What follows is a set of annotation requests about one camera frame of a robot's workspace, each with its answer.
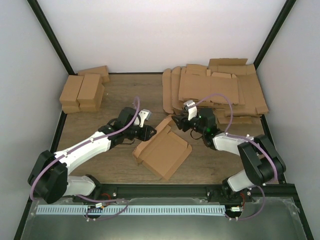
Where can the light blue slotted cable duct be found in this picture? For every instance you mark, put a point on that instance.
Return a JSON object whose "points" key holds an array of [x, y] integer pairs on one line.
{"points": [[134, 210]]}

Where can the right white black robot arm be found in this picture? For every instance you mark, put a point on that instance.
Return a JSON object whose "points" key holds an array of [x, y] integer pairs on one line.
{"points": [[260, 159]]}

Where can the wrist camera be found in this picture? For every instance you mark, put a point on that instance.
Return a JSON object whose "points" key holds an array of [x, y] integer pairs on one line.
{"points": [[191, 109], [144, 115]]}

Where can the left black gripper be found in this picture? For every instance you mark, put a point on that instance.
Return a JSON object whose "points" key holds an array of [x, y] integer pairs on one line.
{"points": [[145, 136]]}

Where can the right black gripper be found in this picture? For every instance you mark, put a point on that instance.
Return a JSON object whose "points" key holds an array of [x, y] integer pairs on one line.
{"points": [[182, 123]]}

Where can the folded box bottom right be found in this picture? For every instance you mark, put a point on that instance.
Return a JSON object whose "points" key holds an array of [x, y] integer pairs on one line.
{"points": [[95, 106]]}

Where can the folded box top right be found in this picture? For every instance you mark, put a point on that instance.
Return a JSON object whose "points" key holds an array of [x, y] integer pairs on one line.
{"points": [[89, 88]]}

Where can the folded box bottom left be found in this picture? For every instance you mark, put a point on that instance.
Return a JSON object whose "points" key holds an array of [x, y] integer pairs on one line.
{"points": [[69, 109]]}

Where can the stack of flat cardboard sheets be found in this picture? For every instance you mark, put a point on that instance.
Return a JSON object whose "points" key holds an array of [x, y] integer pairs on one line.
{"points": [[252, 101]]}

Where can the folded box at back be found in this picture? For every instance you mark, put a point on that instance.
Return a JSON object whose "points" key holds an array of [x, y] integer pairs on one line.
{"points": [[100, 70]]}

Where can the left black frame post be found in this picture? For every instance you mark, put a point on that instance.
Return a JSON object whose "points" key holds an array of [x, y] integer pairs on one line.
{"points": [[42, 19]]}

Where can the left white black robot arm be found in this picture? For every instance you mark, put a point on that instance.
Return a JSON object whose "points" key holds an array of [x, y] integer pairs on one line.
{"points": [[51, 177]]}

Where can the right black frame post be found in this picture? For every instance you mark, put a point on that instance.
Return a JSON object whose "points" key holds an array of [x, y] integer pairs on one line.
{"points": [[277, 25]]}

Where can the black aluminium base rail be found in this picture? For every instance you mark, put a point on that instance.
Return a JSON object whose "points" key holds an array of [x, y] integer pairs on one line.
{"points": [[210, 192]]}

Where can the folded box top left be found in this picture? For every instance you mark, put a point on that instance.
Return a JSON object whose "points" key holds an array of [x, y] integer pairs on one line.
{"points": [[71, 91]]}

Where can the brown cardboard box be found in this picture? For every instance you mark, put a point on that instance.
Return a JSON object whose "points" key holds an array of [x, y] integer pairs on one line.
{"points": [[164, 153]]}

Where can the black frame post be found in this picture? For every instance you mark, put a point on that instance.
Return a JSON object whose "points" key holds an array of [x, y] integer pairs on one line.
{"points": [[42, 19], [277, 25]]}

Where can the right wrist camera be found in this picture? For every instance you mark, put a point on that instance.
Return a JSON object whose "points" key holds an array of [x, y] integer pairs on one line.
{"points": [[191, 109]]}

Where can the top flat cardboard sheet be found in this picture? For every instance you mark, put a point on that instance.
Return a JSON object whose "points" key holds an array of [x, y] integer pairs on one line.
{"points": [[198, 87]]}

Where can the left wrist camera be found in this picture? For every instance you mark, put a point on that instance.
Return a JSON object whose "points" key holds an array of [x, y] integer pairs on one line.
{"points": [[144, 115]]}

